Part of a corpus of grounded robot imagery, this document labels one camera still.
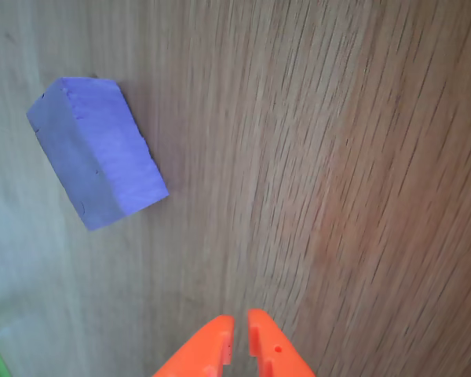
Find purple foam block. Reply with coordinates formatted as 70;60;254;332
26;76;170;232

